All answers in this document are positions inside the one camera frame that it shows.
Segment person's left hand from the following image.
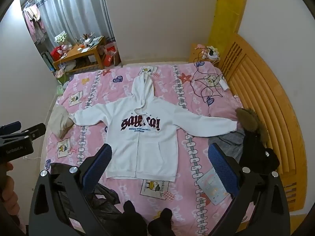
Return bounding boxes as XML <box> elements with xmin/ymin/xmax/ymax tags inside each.
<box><xmin>2</xmin><ymin>176</ymin><xmax>20</xmax><ymax>216</ymax></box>

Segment beige folded garment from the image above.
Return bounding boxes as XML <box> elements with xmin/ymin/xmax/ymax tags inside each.
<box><xmin>48</xmin><ymin>105</ymin><xmax>74</xmax><ymax>139</ymax></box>

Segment grey striped curtain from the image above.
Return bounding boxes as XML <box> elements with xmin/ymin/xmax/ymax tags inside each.
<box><xmin>35</xmin><ymin>0</ymin><xmax>115</xmax><ymax>45</ymax></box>

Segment white power adapter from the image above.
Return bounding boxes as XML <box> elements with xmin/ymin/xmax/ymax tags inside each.
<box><xmin>219</xmin><ymin>79</ymin><xmax>230</xmax><ymax>92</ymax></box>

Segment green storage bin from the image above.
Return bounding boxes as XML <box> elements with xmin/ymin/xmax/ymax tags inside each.
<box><xmin>57</xmin><ymin>77</ymin><xmax>68</xmax><ymax>95</ymax></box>

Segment wooden low desk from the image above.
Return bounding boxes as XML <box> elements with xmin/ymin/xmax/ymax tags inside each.
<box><xmin>53</xmin><ymin>36</ymin><xmax>107</xmax><ymax>73</ymax></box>

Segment pink hanging clothes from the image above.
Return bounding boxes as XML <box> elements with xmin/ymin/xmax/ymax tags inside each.
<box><xmin>22</xmin><ymin>4</ymin><xmax>47</xmax><ymax>44</ymax></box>

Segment grey garment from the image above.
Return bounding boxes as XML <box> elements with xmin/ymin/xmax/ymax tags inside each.
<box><xmin>208</xmin><ymin>129</ymin><xmax>245</xmax><ymax>163</ymax></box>

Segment pink patterned bed sheet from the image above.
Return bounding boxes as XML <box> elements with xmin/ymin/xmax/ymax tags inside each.
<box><xmin>42</xmin><ymin>62</ymin><xmax>241</xmax><ymax>235</ymax></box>

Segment black plastic bag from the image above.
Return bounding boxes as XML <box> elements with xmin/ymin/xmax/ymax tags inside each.
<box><xmin>50</xmin><ymin>162</ymin><xmax>129</xmax><ymax>236</ymax></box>

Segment black fur-trimmed jacket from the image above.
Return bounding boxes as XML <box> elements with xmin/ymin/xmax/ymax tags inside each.
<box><xmin>235</xmin><ymin>108</ymin><xmax>280</xmax><ymax>175</ymax></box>

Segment white flower bouquet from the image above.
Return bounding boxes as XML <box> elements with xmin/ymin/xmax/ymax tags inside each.
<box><xmin>55</xmin><ymin>31</ymin><xmax>67</xmax><ymax>45</ymax></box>

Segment white printed hoodie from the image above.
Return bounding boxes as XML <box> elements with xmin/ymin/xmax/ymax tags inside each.
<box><xmin>69</xmin><ymin>73</ymin><xmax>237</xmax><ymax>182</ymax></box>

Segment red gift bag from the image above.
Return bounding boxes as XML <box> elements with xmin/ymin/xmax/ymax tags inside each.
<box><xmin>50</xmin><ymin>46</ymin><xmax>64</xmax><ymax>61</ymax></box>

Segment yellow wooden headboard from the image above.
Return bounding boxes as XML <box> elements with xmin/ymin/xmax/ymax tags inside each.
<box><xmin>218</xmin><ymin>33</ymin><xmax>308</xmax><ymax>211</ymax></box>

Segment wooden bedside table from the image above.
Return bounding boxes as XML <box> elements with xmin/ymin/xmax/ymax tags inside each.
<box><xmin>188</xmin><ymin>43</ymin><xmax>220</xmax><ymax>64</ymax></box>

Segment black charging cable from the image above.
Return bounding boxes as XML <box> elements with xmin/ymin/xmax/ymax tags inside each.
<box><xmin>189</xmin><ymin>51</ymin><xmax>224</xmax><ymax>103</ymax></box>

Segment light blue booklet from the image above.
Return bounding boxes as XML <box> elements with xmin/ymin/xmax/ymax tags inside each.
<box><xmin>197</xmin><ymin>168</ymin><xmax>229</xmax><ymax>205</ymax></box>

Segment red orange box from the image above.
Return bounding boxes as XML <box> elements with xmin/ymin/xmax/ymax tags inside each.
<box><xmin>103</xmin><ymin>42</ymin><xmax>121</xmax><ymax>67</ymax></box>

